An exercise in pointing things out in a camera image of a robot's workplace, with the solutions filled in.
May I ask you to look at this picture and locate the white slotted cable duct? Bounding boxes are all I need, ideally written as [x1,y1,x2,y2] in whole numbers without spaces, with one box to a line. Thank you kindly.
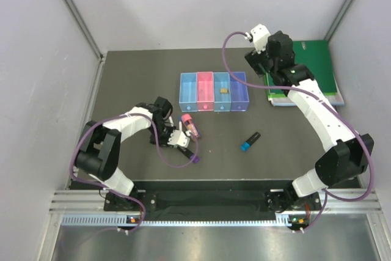
[61,214,306,227]

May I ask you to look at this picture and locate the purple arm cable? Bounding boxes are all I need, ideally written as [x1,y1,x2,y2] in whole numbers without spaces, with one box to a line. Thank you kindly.
[221,31,376,233]
[69,113,199,233]

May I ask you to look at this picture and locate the pink lid pen jar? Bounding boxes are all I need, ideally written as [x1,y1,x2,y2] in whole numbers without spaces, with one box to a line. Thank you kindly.
[181,113,200,139]

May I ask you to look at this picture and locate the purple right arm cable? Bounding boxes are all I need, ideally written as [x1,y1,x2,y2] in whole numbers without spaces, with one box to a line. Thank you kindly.
[221,31,376,233]

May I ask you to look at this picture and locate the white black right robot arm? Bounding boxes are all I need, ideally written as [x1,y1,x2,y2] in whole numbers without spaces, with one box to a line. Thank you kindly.
[244,25,374,212]

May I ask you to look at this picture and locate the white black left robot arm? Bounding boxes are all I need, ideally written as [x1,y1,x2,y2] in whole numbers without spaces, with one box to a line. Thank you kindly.
[72,97,177,211]

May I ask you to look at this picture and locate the green ring binder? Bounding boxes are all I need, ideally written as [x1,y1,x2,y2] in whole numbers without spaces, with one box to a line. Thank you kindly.
[264,39,338,95]

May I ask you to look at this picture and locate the purple-blue plastic bin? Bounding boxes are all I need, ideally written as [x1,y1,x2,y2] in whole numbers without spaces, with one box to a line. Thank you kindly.
[230,76,250,112]

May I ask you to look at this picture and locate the purple cap black highlighter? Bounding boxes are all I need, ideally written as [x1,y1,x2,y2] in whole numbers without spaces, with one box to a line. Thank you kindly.
[178,147,200,164]

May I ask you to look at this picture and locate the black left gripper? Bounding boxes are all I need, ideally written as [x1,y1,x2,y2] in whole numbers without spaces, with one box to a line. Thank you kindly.
[148,123,179,148]

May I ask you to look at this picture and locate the blue cap black highlighter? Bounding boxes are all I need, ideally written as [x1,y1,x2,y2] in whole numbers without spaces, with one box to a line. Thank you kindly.
[241,132,261,152]

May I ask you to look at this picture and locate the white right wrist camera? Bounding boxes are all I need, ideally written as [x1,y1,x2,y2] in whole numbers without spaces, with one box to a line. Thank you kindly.
[244,24,271,54]

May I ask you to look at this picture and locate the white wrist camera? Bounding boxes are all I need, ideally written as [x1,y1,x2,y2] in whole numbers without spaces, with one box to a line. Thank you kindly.
[167,130,191,148]
[244,24,271,54]

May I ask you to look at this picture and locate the white marker blue cap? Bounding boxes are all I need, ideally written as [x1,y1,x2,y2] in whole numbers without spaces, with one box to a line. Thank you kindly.
[178,116,183,132]

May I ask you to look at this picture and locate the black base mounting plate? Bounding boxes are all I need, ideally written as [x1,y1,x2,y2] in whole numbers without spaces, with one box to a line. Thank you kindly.
[103,189,321,213]

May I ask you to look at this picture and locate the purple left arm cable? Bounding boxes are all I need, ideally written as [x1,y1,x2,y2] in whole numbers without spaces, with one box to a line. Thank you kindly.
[69,113,199,233]

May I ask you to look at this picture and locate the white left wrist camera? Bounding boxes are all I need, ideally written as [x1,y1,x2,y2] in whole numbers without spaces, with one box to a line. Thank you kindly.
[167,130,191,148]

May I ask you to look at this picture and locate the light blue plastic bin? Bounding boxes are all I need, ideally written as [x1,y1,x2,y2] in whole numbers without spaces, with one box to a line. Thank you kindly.
[213,72,231,112]

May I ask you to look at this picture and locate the sky blue plastic bin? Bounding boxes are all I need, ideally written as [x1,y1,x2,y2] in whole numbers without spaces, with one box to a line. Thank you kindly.
[179,73,198,112]

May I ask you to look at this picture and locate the aluminium front rail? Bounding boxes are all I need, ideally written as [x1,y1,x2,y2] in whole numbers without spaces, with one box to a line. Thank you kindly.
[49,189,381,214]

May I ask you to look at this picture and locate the pink plastic bin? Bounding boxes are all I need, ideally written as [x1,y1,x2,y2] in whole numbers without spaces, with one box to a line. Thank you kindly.
[197,72,214,111]

